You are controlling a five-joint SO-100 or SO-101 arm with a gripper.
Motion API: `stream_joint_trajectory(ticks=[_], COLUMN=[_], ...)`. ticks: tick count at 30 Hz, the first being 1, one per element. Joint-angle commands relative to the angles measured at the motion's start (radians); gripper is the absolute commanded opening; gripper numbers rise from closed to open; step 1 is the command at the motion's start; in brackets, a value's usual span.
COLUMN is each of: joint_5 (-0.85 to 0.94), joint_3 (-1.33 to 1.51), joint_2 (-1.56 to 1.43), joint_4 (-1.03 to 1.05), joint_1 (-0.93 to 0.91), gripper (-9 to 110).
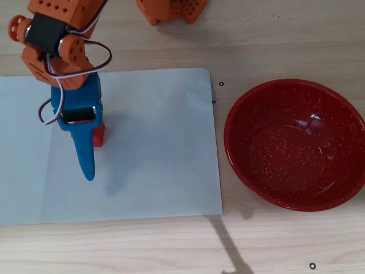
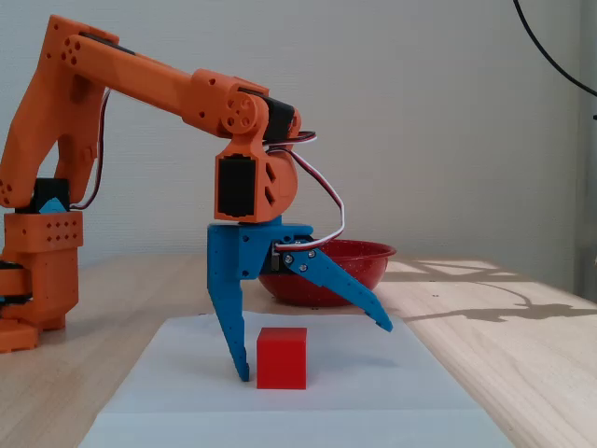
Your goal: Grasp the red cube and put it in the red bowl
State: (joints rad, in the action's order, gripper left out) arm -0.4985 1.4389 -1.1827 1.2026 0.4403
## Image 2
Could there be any blue gripper with motor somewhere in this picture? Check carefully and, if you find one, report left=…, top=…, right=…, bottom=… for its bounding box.
left=207, top=215, right=395, bottom=383

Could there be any red cube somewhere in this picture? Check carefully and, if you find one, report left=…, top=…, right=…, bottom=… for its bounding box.
left=256, top=327, right=308, bottom=390

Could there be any orange robot base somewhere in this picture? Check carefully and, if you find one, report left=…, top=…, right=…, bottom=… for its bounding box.
left=0, top=209, right=86, bottom=355

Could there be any red speckled bowl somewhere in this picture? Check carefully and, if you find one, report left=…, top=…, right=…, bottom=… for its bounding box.
left=257, top=239, right=397, bottom=308

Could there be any white paper sheet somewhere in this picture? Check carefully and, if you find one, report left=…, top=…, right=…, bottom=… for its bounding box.
left=76, top=313, right=517, bottom=448

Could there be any small blue plastic piece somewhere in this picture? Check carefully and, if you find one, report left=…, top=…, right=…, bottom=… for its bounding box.
left=38, top=196, right=67, bottom=215

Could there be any white red gripper cable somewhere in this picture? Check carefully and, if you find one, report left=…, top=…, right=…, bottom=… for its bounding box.
left=263, top=132, right=347, bottom=251

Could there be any red black shoulder cable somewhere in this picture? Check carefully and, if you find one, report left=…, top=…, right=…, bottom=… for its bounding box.
left=72, top=87, right=113, bottom=211

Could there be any black hanging cable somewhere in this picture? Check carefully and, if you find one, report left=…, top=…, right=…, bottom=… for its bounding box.
left=512, top=0, right=597, bottom=98

